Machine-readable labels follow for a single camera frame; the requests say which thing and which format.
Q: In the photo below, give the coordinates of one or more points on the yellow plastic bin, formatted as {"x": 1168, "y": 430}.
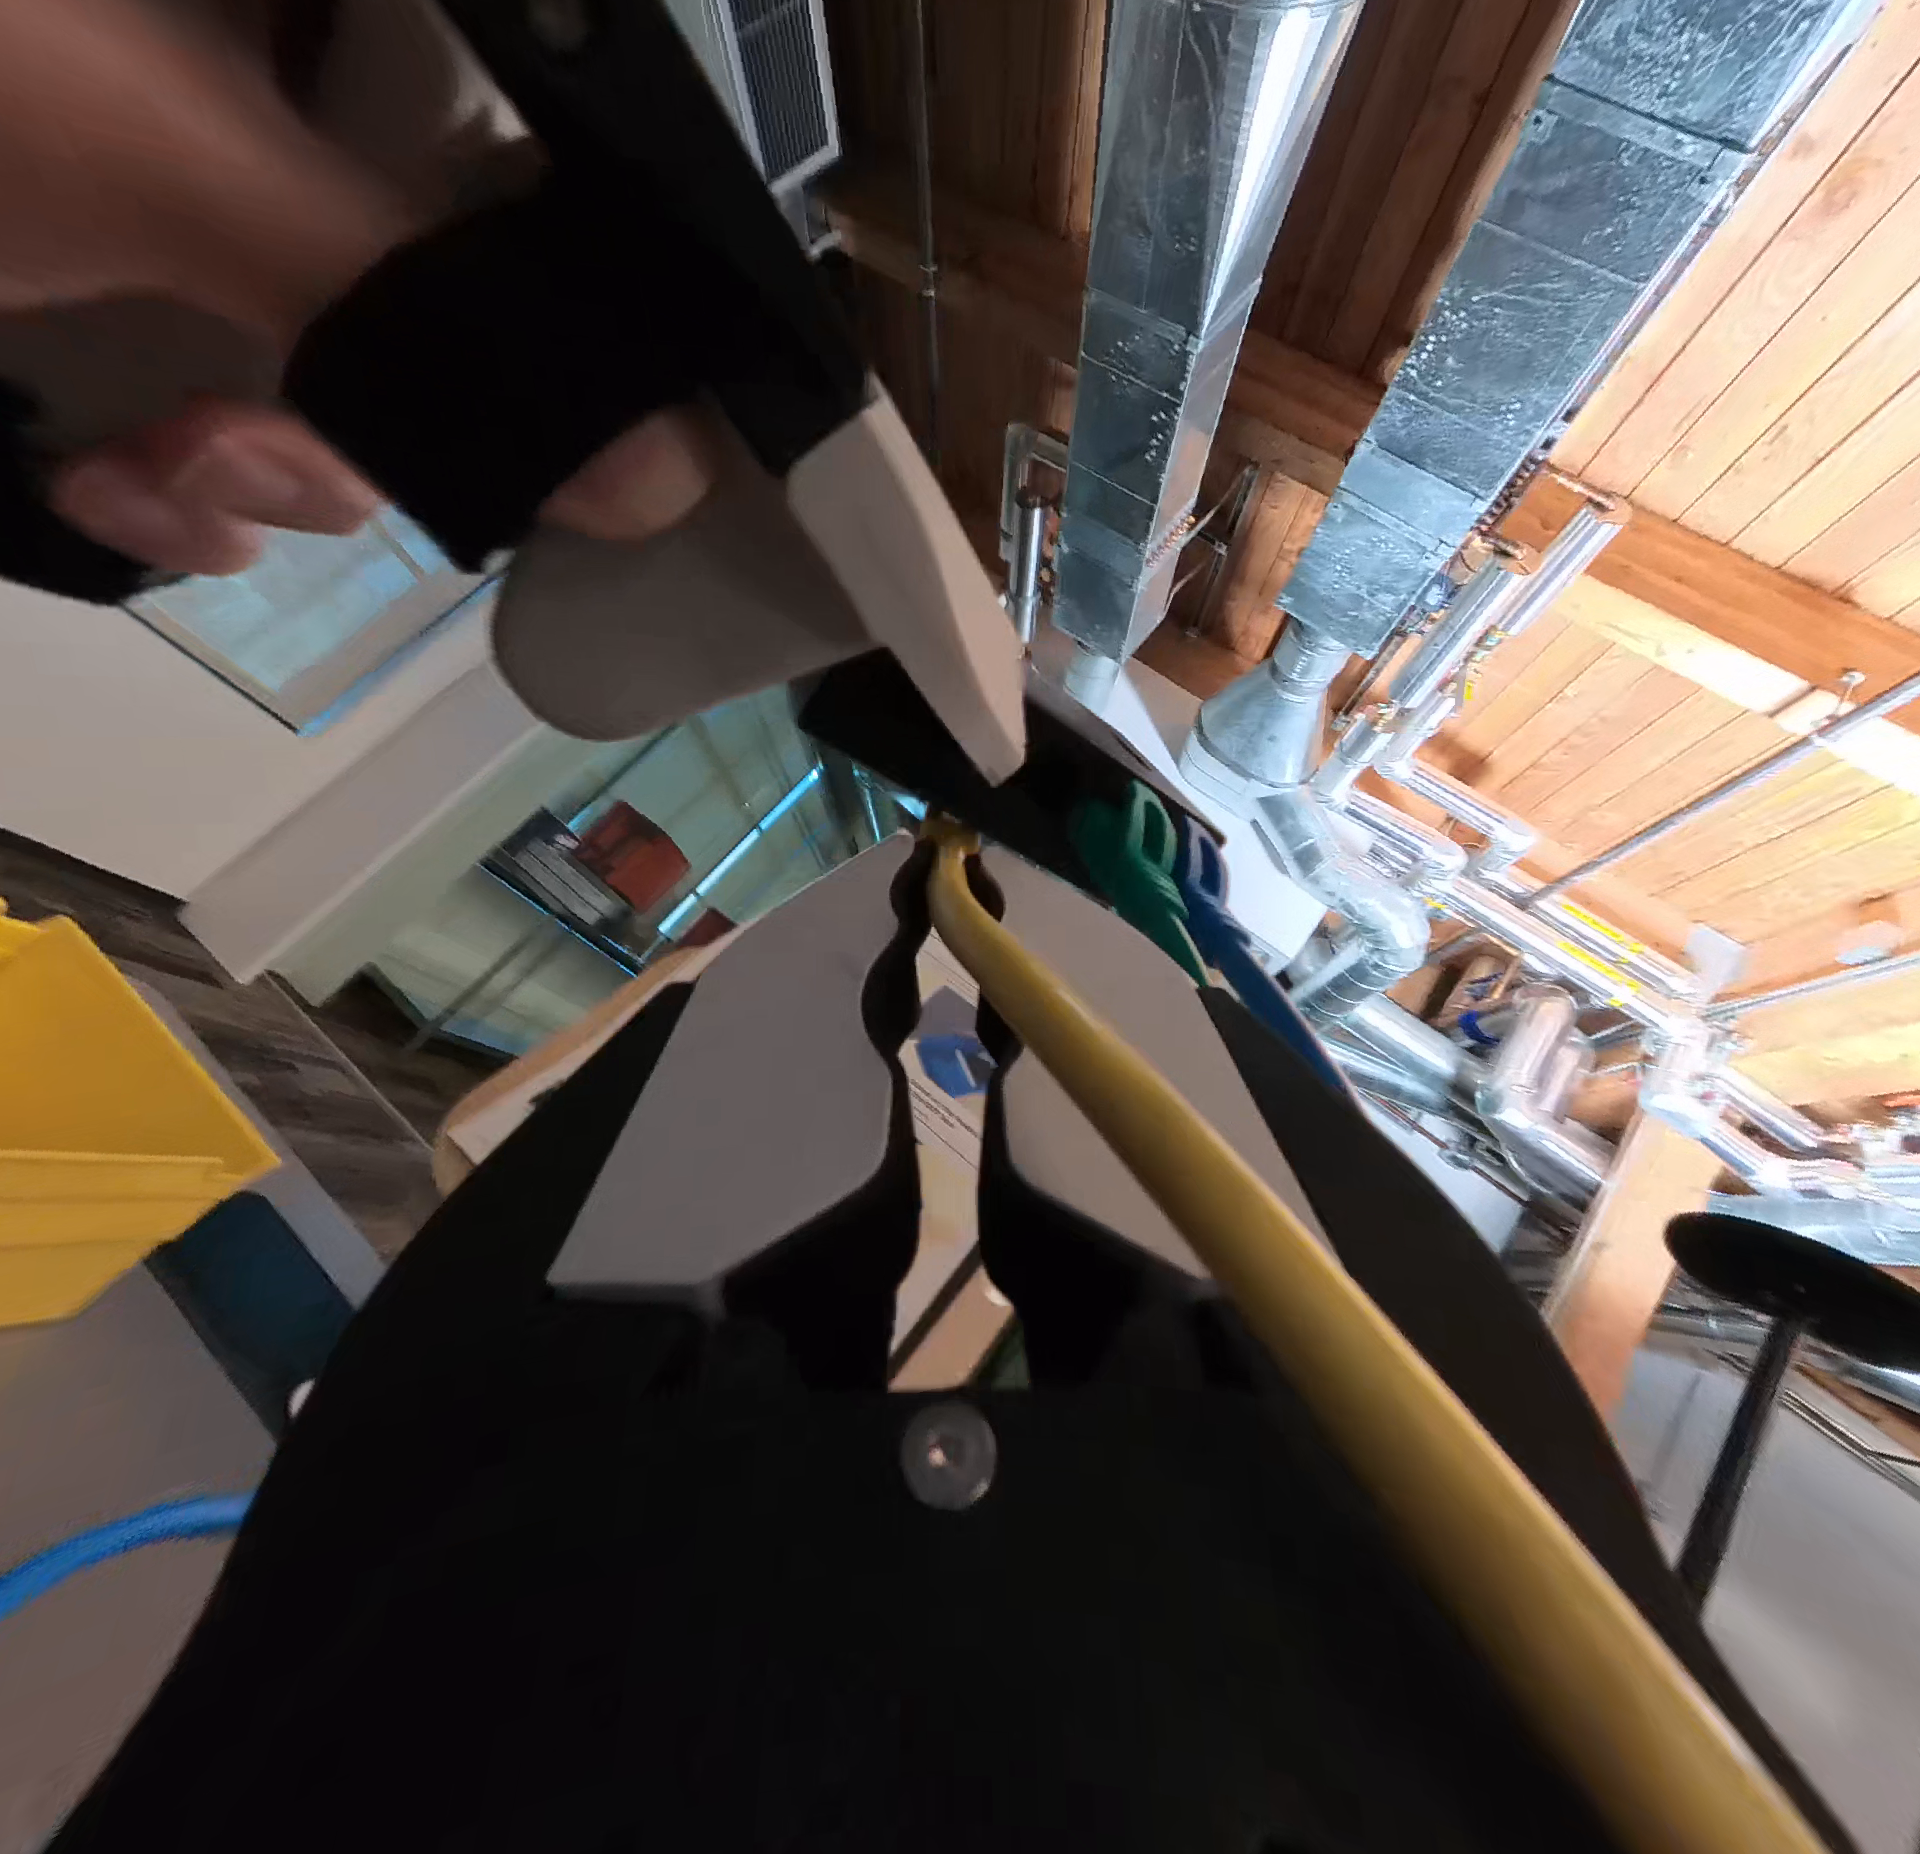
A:
{"x": 109, "y": 1104}

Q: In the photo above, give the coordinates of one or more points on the white air vent grille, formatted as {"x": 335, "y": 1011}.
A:
{"x": 776, "y": 69}

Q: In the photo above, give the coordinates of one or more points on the insulated silver pipes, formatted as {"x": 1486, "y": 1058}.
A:
{"x": 1411, "y": 925}

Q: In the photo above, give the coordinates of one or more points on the black round stand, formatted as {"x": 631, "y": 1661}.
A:
{"x": 1783, "y": 1262}

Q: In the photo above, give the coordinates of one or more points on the foil covered rectangular duct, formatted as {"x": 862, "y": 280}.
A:
{"x": 1575, "y": 237}

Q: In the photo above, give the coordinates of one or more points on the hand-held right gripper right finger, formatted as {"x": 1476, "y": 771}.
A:
{"x": 1071, "y": 1179}

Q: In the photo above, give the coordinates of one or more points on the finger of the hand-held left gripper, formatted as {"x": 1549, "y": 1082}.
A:
{"x": 916, "y": 563}

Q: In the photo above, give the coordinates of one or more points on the wooden board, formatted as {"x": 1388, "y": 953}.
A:
{"x": 524, "y": 1087}

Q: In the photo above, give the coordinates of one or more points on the person's left hand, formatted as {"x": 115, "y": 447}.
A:
{"x": 192, "y": 482}

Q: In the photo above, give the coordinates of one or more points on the printed instruction sheet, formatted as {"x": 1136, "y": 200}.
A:
{"x": 942, "y": 1074}

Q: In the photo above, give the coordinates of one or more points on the dark blue mat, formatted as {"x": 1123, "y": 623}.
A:
{"x": 254, "y": 1284}

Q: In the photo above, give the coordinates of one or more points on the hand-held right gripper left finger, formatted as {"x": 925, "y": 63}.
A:
{"x": 752, "y": 1136}

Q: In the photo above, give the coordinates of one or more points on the black network switch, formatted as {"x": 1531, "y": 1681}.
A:
{"x": 961, "y": 805}

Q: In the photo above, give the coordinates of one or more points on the round metal air duct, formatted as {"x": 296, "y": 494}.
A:
{"x": 1187, "y": 310}

